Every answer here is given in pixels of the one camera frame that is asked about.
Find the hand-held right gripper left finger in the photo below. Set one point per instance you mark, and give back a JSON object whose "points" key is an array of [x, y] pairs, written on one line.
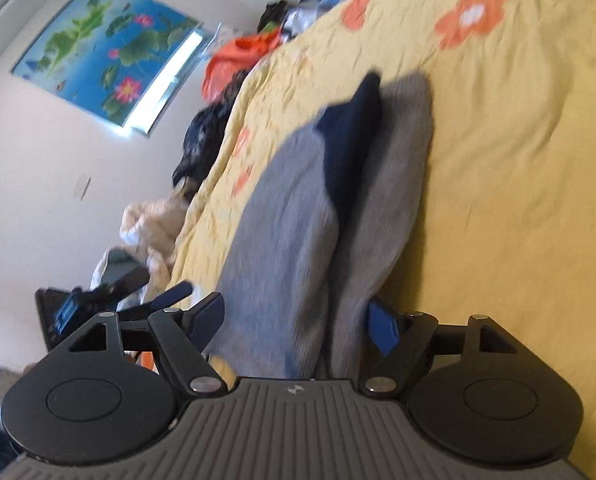
{"points": [[209, 320]]}

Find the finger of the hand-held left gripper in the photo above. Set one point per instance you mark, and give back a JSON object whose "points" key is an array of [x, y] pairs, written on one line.
{"points": [[120, 282], [170, 294]]}

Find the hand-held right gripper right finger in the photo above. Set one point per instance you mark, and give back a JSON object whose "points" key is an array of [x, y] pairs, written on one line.
{"points": [[382, 327]]}

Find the navy and grey knit sweater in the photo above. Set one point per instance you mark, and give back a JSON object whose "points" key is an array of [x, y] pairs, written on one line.
{"points": [[278, 210]]}

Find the cream quilted coat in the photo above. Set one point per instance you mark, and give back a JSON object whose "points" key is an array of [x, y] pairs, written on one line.
{"points": [[148, 230]]}

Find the black cloth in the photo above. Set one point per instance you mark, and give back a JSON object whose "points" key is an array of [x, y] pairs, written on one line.
{"points": [[210, 130]]}

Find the yellow flowered bed sheet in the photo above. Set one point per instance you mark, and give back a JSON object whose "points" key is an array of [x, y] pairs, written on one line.
{"points": [[517, 170]]}

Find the orange garment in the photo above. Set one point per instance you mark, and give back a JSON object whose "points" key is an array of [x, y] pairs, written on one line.
{"points": [[238, 55]]}

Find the dark green cloth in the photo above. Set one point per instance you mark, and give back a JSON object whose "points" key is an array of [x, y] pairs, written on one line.
{"points": [[273, 15]]}

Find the white plastic bag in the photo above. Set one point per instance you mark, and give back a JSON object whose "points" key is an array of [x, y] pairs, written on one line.
{"points": [[300, 20]]}

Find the lotus wall poster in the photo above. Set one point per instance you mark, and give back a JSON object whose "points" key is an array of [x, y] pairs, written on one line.
{"points": [[98, 45]]}

